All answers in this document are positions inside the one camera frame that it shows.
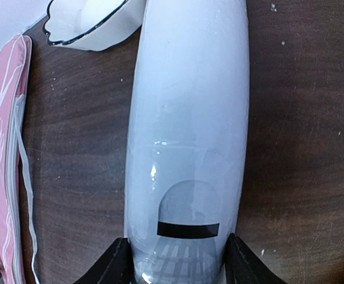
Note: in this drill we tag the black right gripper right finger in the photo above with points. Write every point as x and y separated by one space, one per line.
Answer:
243 266

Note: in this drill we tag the white feather shuttlecock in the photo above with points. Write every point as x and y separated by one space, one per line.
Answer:
187 226

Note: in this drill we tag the pink racket bag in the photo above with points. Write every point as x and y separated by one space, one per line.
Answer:
15 58

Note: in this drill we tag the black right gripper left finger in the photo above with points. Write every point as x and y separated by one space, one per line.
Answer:
115 266

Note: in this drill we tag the white shuttlecock tube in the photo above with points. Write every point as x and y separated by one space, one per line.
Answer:
188 115

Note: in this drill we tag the white scalloped bowl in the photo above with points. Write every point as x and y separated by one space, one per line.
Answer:
92 25

